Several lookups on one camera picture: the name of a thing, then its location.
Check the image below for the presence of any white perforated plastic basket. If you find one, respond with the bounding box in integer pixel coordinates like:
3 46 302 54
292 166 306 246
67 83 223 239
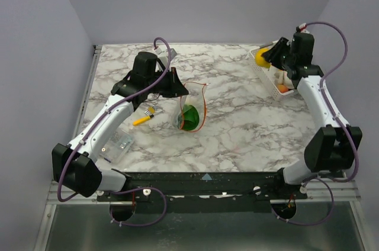
249 45 297 101

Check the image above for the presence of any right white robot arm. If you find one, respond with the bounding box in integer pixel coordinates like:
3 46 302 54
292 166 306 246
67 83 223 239
261 32 362 199

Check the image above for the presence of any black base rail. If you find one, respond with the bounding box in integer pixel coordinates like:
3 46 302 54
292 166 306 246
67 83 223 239
97 172 307 214

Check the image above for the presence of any clear zip bag orange zipper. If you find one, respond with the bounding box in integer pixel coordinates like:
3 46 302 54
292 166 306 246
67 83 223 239
171 81 208 133

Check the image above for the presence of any yellow round lemon toy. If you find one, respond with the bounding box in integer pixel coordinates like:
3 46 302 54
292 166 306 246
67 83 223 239
255 47 271 69

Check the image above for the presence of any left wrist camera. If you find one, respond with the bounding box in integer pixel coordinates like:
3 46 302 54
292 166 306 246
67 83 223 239
155 47 177 60

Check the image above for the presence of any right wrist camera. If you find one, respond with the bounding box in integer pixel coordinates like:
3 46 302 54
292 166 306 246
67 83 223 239
296 23 310 34

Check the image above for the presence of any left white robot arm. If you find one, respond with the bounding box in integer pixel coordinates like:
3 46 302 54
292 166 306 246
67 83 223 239
52 49 189 201

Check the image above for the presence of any white green bok choy toy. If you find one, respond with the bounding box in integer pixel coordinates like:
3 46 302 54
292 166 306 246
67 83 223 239
177 104 200 131

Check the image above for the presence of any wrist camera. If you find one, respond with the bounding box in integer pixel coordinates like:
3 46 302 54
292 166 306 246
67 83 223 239
296 23 310 34
155 47 177 60

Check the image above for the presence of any clear plastic screw box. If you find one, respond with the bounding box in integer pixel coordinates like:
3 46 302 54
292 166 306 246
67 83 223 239
100 130 134 163

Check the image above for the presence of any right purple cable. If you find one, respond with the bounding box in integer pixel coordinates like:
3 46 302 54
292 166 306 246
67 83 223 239
271 21 361 227

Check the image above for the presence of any white dumpling toy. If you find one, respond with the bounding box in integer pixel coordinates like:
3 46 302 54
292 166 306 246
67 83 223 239
274 70 294 90

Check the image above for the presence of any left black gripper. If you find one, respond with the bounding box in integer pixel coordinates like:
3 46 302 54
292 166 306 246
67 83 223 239
146 67 190 98

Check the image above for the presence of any orange peach toy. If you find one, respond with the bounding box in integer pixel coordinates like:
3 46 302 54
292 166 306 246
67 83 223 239
277 84 289 94

